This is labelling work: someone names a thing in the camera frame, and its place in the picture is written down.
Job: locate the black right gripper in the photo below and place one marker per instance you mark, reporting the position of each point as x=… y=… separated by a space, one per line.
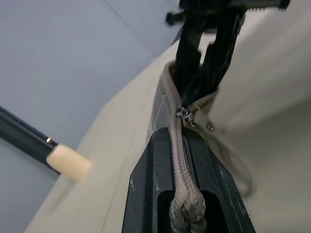
x=213 y=9

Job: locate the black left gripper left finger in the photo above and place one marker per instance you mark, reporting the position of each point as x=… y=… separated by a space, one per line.
x=148 y=179

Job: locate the black leg with cream cap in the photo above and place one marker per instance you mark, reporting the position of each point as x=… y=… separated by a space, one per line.
x=36 y=145

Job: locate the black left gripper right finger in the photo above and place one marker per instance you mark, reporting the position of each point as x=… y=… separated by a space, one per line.
x=213 y=174

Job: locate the beige grid zipper pouch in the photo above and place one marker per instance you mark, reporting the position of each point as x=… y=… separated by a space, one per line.
x=178 y=155

